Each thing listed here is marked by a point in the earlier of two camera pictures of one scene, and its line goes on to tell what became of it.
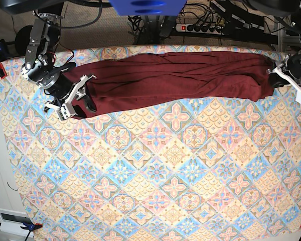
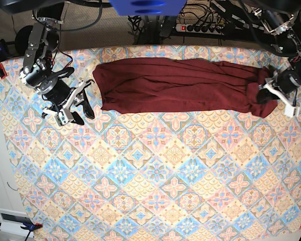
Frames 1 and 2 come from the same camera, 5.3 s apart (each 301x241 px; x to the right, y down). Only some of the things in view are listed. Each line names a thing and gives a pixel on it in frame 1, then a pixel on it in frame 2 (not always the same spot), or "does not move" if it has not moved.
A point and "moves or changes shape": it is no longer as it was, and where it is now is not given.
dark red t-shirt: x=123 y=83 moves or changes shape
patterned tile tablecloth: x=234 y=171 does not move
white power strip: x=200 y=28 does not move
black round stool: x=22 y=39 does not move
